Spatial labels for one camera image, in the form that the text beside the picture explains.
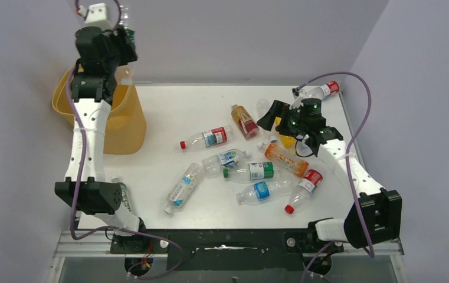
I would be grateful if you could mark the red cap bottle far corner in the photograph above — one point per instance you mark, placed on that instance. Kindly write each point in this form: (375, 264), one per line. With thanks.
(323, 91)

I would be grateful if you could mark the red label bottle near right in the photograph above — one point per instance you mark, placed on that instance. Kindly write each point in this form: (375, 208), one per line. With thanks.
(304, 190)

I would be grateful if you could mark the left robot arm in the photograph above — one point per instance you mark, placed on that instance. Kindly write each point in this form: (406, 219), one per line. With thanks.
(89, 90)

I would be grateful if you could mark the aluminium rail frame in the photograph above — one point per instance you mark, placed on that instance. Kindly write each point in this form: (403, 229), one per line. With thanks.
(96, 245)

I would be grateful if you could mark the red white label water bottle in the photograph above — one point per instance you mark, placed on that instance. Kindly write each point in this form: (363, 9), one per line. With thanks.
(209, 138)

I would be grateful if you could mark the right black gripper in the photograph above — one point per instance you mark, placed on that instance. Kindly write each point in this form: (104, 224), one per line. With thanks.
(284, 120)

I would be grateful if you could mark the green tea bottle table edge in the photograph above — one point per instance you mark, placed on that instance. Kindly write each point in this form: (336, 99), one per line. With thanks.
(125, 192)

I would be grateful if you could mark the orange drink bottle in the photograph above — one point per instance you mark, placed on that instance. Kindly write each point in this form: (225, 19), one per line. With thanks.
(285, 159)

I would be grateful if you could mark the yellow juice bottle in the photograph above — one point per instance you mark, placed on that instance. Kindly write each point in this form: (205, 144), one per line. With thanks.
(289, 143)

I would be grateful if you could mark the red label tea bottle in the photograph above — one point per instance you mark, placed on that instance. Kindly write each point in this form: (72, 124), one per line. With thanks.
(244, 121)

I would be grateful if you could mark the yellow mesh waste bin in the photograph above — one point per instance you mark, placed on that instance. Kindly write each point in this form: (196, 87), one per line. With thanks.
(126, 125)

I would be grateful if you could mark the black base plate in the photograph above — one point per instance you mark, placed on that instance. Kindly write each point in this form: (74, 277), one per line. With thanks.
(289, 249)

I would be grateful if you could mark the blue label clear bottle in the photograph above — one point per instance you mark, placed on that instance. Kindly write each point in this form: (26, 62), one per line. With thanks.
(264, 191)

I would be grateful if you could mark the clear unlabelled bottle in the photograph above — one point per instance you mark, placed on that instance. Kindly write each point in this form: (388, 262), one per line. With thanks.
(262, 107)

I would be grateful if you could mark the green cap water bottle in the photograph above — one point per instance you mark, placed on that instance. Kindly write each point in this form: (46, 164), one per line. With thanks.
(253, 172)

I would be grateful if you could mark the blue white label crushed bottle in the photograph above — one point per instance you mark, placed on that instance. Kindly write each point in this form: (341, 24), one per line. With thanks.
(230, 159)

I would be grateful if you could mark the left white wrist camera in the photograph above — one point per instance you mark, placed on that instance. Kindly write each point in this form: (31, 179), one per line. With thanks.
(98, 15)

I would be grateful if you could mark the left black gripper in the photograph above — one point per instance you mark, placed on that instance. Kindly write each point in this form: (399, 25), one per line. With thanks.
(118, 38)

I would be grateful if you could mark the small blue label bottle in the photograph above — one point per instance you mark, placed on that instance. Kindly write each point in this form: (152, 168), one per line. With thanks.
(302, 149)

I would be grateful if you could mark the blue label bottle lower left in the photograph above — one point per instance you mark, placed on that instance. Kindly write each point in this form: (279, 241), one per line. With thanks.
(183, 189)

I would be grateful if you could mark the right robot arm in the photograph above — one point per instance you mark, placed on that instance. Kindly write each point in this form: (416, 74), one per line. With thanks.
(375, 215)

